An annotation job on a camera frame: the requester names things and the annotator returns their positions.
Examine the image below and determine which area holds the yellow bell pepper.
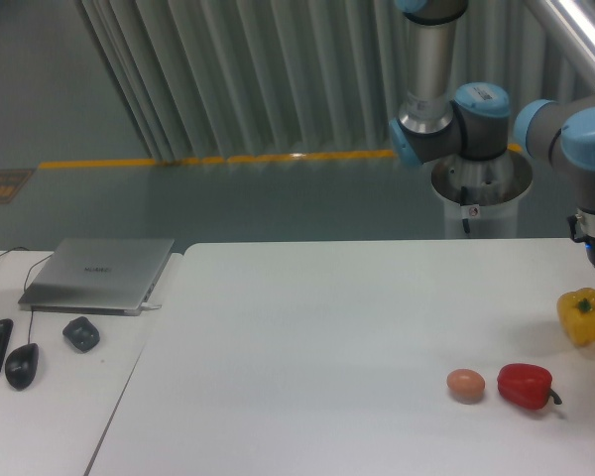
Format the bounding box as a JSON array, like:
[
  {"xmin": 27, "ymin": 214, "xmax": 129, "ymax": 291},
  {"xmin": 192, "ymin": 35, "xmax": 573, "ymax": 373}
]
[{"xmin": 556, "ymin": 288, "xmax": 595, "ymax": 347}]

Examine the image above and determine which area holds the black computer mouse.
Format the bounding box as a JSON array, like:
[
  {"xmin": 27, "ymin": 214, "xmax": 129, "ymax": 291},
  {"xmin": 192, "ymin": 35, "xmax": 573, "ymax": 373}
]
[{"xmin": 4, "ymin": 343, "xmax": 39, "ymax": 391}]

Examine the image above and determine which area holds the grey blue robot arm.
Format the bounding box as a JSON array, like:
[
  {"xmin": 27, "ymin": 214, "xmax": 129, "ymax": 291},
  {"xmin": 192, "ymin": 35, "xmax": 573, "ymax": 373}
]
[{"xmin": 390, "ymin": 1, "xmax": 595, "ymax": 268}]

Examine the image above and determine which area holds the red bell pepper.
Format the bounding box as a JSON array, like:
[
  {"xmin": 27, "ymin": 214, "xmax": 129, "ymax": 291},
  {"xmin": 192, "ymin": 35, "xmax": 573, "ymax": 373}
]
[{"xmin": 497, "ymin": 363, "xmax": 562, "ymax": 411}]

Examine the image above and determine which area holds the brown egg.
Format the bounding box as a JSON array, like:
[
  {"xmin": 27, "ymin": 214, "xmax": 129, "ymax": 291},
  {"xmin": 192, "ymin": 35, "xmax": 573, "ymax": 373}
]
[{"xmin": 446, "ymin": 369, "xmax": 486, "ymax": 402}]

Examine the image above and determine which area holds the silver closed laptop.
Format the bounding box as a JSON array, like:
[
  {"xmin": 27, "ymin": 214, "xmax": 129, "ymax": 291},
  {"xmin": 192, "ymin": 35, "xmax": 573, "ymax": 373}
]
[{"xmin": 19, "ymin": 238, "xmax": 175, "ymax": 315}]

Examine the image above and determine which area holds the small black case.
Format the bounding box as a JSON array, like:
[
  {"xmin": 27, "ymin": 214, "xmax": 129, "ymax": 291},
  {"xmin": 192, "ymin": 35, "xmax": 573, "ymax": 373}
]
[{"xmin": 62, "ymin": 316, "xmax": 100, "ymax": 353}]

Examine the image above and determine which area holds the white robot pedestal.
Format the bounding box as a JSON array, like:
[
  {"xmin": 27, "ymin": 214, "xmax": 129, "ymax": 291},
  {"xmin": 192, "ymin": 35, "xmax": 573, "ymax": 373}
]
[{"xmin": 430, "ymin": 150, "xmax": 533, "ymax": 239}]

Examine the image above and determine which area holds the black pedestal cable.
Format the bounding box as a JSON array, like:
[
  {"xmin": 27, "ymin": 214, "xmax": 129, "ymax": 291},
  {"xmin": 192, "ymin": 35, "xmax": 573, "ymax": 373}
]
[{"xmin": 459, "ymin": 185, "xmax": 472, "ymax": 235}]

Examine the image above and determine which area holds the black mouse cable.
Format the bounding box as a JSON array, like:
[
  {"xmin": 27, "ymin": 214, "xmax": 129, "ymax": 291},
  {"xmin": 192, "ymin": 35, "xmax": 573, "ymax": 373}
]
[{"xmin": 23, "ymin": 257, "xmax": 54, "ymax": 345}]

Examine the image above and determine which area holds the black keyboard cable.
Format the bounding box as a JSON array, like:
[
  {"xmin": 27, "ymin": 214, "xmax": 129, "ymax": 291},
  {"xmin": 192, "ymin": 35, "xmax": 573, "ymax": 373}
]
[{"xmin": 0, "ymin": 246, "xmax": 32, "ymax": 282}]

